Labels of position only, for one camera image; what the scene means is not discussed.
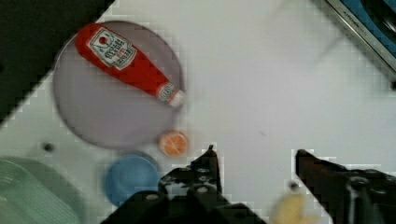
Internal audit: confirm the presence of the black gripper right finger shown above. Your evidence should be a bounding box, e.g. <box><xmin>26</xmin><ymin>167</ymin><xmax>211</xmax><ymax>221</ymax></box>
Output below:
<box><xmin>295</xmin><ymin>149</ymin><xmax>396</xmax><ymax>224</ymax></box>

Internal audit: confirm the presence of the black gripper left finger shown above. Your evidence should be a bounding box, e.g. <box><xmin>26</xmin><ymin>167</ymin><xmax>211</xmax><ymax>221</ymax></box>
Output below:
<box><xmin>102</xmin><ymin>147</ymin><xmax>265</xmax><ymax>224</ymax></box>

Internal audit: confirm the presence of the black toaster oven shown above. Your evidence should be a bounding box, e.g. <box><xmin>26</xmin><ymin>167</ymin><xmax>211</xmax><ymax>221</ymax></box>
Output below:
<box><xmin>310</xmin><ymin>0</ymin><xmax>395</xmax><ymax>82</ymax></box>

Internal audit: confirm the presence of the orange slice toy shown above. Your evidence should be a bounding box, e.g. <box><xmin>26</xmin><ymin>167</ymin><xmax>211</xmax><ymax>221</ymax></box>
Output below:
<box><xmin>159</xmin><ymin>131</ymin><xmax>189</xmax><ymax>157</ymax></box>

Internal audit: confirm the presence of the yellow banana toy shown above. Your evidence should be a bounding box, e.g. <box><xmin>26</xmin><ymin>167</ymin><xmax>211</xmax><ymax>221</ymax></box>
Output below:
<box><xmin>270</xmin><ymin>193</ymin><xmax>318</xmax><ymax>224</ymax></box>

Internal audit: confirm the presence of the grey round plate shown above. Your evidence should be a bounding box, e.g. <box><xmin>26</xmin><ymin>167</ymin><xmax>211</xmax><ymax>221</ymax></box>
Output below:
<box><xmin>52</xmin><ymin>21</ymin><xmax>185</xmax><ymax>149</ymax></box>

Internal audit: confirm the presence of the green colander basket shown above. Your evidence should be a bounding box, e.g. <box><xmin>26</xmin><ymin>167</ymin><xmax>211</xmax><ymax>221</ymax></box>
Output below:
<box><xmin>0</xmin><ymin>157</ymin><xmax>84</xmax><ymax>224</ymax></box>

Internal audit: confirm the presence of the red ketchup bottle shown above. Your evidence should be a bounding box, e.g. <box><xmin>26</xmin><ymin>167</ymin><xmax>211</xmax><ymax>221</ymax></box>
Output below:
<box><xmin>75</xmin><ymin>23</ymin><xmax>185</xmax><ymax>107</ymax></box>

